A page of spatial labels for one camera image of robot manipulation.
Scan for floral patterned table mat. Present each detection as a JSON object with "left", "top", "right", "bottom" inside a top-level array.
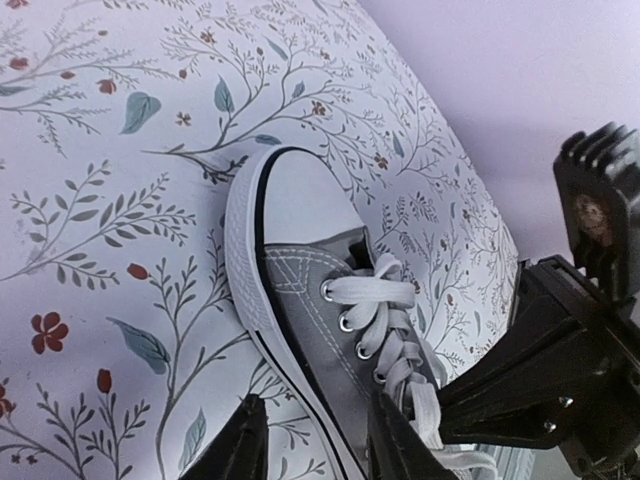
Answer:
[{"left": 1, "top": 1, "right": 517, "bottom": 479}]

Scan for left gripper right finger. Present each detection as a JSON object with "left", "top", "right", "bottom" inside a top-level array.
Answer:
[{"left": 367, "top": 392, "right": 450, "bottom": 480}]

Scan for grey canvas sneaker white laces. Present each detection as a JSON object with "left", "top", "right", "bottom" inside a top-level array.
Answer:
[{"left": 224, "top": 147, "right": 498, "bottom": 479}]

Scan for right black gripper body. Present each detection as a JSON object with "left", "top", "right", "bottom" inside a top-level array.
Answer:
[{"left": 515, "top": 257, "right": 639, "bottom": 479}]

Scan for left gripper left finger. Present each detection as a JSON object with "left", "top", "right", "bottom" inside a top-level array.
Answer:
[{"left": 180, "top": 394, "right": 269, "bottom": 480}]

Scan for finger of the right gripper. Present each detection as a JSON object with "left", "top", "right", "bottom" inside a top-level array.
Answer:
[{"left": 438, "top": 319, "right": 585, "bottom": 448}]

